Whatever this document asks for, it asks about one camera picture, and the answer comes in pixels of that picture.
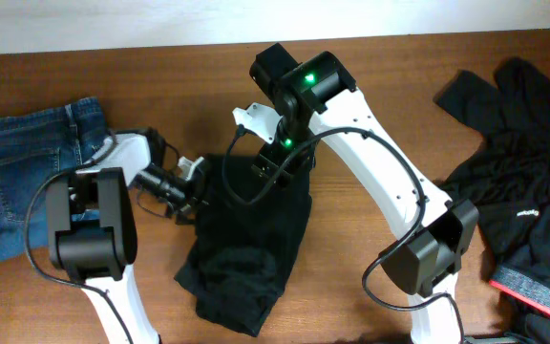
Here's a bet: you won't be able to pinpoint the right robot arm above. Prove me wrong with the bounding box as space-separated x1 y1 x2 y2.
233 43 478 343

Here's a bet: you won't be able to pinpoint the black clothes pile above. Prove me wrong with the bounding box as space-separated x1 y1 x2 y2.
433 55 550 344

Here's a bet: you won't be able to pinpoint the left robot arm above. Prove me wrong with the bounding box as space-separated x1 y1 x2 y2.
45 128 209 343

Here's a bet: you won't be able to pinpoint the grey red-trimmed garment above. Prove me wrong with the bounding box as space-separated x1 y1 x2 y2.
489 266 550 316

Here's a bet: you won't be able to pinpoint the black trousers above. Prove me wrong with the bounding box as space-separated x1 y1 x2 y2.
175 155 313 336

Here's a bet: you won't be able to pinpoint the blue denim jeans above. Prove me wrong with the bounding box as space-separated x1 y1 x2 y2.
0 97 108 262

